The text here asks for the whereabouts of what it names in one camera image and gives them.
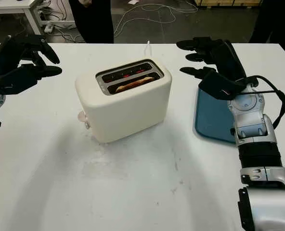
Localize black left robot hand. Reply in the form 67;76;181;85
0;34;63;78

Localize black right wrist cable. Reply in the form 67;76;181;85
229;75;285;128

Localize person in beige sweater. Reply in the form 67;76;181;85
68;0;114;44

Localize tangled grey floor cables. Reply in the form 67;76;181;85
42;0;85;43

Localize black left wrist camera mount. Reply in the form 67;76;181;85
0;65;41;96

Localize person in dark clothes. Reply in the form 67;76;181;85
248;0;285;49

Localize cream two-slot toaster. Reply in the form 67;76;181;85
75;58;173;144

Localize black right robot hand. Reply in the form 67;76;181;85
176;36;247;81

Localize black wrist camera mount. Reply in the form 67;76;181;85
198;71;248;101
0;65;41;96

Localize blue plastic tray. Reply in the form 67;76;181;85
194;88;237;145

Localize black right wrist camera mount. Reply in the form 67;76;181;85
198;71;248;101

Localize long white floor cable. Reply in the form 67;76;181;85
114;2;198;38

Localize white metal desk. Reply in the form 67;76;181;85
0;0;77;37

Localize white toaster power cord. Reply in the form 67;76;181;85
144;40;154;60

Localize browned toast slice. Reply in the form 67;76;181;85
115;76;155;93

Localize wooden pallet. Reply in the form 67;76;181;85
196;0;263;8

